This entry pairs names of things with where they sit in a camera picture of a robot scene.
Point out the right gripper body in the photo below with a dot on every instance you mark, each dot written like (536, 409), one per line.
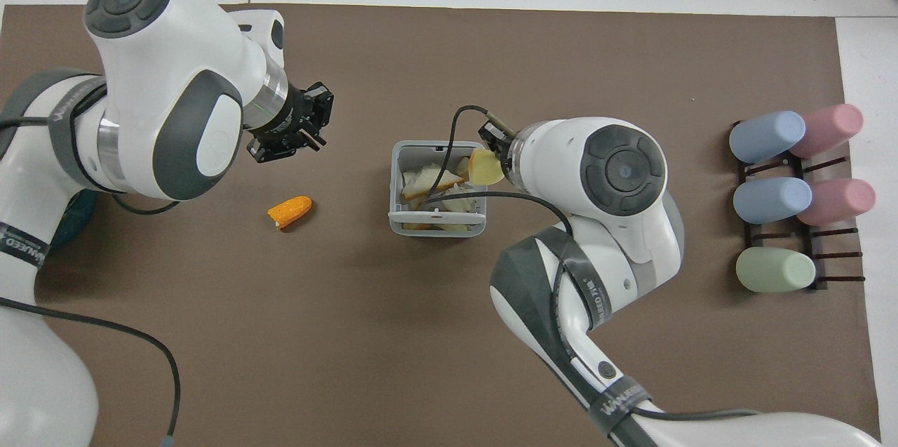
(508, 146)

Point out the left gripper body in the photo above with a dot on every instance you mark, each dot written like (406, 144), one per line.
(289, 117)

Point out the yellow round food scrap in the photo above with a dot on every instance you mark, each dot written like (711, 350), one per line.
(485, 168)

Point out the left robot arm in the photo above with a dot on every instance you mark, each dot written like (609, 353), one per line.
(161, 61)

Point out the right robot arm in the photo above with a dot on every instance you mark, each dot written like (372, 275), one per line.
(624, 222)

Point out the small grey trash bin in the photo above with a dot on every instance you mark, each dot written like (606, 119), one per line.
(394, 215)

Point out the orange food scrap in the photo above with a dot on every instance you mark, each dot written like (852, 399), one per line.
(289, 211)

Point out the white crumpled scrap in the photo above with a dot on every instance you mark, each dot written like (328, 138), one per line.
(459, 205)

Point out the white bread slice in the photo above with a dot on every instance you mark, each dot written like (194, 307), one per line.
(424, 180)

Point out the blue plastic cup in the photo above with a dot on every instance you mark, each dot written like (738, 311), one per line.
(772, 200)
(766, 137)

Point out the green plastic cup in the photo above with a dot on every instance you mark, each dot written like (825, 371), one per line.
(774, 270)

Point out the pink plastic cup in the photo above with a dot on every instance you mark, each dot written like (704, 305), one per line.
(840, 200)
(831, 128)

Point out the dark brown cup rack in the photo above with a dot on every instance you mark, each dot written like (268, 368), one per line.
(817, 283)

